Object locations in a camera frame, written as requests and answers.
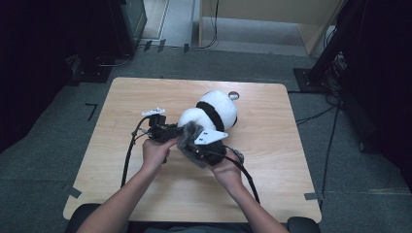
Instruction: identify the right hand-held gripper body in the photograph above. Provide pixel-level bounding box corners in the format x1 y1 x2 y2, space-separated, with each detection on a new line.
189 128 229 167

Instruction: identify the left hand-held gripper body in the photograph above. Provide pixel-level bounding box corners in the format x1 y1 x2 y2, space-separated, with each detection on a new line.
141 108 173 145

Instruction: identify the grey fuzzy scarf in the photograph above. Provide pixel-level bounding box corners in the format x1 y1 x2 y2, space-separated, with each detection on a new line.
176 120 246 170

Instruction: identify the panda plush toy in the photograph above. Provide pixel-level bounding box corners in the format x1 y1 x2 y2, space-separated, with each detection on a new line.
177 89 239 133

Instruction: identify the person's right hand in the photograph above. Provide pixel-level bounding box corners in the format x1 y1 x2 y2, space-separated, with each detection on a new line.
207 149 246 189

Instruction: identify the person's left hand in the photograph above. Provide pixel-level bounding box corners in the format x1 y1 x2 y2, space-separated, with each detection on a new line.
141 135 181 175

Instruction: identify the black tape corner mark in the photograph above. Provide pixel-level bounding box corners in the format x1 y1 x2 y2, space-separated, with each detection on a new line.
85 102 99 122

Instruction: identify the person's clothing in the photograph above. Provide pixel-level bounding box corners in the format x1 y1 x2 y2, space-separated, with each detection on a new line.
127 221 257 233

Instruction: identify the grey tape strip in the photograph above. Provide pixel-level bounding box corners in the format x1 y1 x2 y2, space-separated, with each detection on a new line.
62 183 83 199
303 191 325 201

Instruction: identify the black cabinet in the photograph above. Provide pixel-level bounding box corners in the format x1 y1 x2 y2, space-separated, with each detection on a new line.
108 0 149 57

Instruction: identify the dark curtain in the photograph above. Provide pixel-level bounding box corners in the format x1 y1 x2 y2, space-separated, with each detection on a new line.
0 0 111 153
339 0 412 192

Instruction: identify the black metal stand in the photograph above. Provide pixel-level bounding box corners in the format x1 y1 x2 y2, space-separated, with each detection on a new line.
292 0 370 95

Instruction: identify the beige wooden desk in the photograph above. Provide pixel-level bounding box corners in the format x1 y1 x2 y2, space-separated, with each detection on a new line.
197 0 344 56

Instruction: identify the left hand-held gripper black cable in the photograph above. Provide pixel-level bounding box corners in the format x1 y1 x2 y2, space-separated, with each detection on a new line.
120 116 154 188

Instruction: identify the hand-held gripper black cable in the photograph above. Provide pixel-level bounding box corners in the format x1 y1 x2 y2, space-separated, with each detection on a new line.
223 147 261 205
120 116 154 188

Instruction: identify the right hand-held gripper black cable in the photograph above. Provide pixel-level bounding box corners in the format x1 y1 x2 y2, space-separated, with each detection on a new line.
223 147 261 205

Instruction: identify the looped black floor cable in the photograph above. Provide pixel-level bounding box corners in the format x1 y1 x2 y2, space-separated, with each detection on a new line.
95 52 134 68

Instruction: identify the black floor base plate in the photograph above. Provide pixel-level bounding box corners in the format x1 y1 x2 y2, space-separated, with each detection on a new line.
66 54 113 86

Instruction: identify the short black floor cable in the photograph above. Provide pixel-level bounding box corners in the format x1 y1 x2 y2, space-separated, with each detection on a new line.
294 105 339 127

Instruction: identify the hanging black cable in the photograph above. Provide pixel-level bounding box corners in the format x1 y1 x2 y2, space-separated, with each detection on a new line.
198 0 221 50

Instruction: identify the long black floor cable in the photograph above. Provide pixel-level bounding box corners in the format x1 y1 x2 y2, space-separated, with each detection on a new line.
319 105 341 212

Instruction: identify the bundle of black cables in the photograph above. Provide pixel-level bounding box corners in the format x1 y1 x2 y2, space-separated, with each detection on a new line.
324 51 348 98

